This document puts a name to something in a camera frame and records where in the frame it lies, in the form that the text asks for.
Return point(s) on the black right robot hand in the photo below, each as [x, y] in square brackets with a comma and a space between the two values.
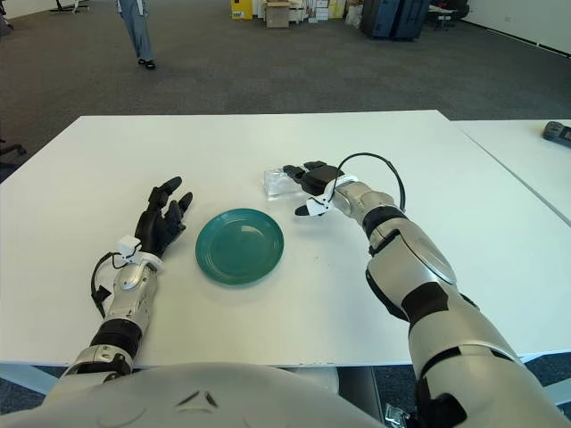
[319, 178]

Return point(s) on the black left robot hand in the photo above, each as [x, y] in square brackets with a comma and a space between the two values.
[151, 227]

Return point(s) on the clear plastic water bottle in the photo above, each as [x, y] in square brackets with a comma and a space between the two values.
[276, 185]

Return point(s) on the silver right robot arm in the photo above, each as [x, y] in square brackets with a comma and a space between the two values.
[424, 254]

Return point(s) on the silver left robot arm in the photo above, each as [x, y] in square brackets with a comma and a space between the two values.
[129, 294]

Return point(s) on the green round plate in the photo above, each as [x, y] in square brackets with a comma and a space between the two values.
[238, 249]

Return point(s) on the white plastic bag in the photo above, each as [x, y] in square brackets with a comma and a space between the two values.
[352, 18]

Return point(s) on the brown cardboard box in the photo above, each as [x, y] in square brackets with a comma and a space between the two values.
[277, 17]

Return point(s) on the stack of white boxes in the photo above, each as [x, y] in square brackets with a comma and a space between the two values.
[316, 11]

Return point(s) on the dark blue large suitcase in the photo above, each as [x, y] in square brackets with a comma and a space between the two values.
[377, 18]
[412, 20]

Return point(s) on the grey robot torso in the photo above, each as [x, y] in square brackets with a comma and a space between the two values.
[201, 401]

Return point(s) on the yellow box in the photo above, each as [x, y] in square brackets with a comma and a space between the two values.
[240, 9]

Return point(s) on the white table leg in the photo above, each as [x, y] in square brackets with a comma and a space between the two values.
[544, 379]
[27, 379]

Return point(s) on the person in grey trousers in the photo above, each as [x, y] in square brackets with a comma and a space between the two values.
[138, 27]

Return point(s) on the black chair at desk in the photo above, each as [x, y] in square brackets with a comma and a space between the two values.
[448, 15]

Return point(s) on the white desk legs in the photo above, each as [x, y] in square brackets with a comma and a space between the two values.
[73, 4]

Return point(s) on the black handheld device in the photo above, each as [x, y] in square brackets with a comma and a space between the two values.
[557, 133]

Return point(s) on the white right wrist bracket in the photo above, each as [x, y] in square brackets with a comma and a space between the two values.
[319, 207]

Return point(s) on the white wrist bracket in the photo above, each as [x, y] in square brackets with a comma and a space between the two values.
[319, 207]
[128, 246]

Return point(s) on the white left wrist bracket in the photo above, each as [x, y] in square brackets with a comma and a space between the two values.
[128, 246]

